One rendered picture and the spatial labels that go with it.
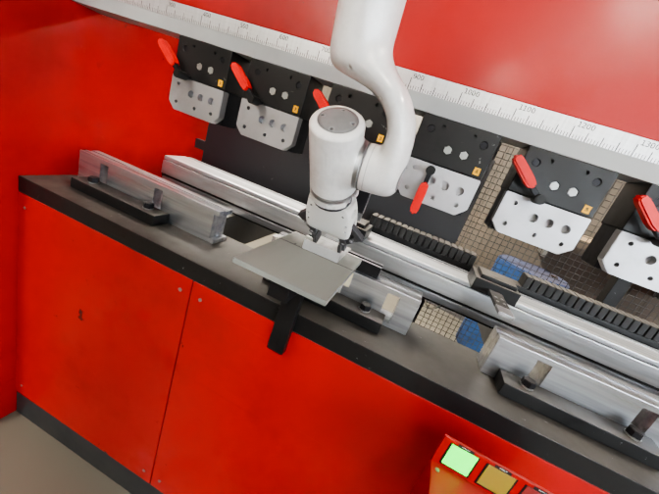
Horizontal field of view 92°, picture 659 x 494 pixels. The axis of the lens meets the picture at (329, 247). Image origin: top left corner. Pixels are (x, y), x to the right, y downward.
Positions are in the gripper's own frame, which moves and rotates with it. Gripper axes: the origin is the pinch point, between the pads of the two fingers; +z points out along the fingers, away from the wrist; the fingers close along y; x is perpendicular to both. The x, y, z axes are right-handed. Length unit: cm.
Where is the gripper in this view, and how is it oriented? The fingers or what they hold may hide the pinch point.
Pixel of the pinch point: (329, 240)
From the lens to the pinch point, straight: 73.1
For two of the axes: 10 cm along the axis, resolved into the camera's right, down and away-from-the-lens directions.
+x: -4.4, 7.5, -5.0
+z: -0.4, 5.4, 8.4
